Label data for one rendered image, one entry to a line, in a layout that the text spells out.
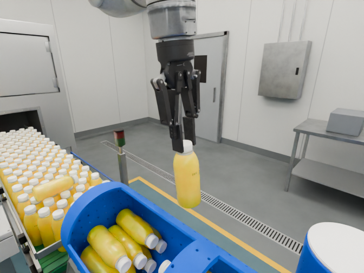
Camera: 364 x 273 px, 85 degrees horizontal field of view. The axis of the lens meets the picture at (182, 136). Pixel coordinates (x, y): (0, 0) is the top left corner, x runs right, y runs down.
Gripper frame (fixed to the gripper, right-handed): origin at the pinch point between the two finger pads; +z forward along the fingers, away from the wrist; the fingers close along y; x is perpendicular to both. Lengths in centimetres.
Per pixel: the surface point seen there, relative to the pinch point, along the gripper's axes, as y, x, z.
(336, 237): 41, -33, 50
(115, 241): -16.2, 17.7, 33.5
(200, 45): 331, 239, -20
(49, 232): -27, 54, 45
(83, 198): -17.0, 31.3, 23.2
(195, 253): -9.3, -8.9, 23.7
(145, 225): -6.3, 15.3, 34.1
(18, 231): -37, 78, 53
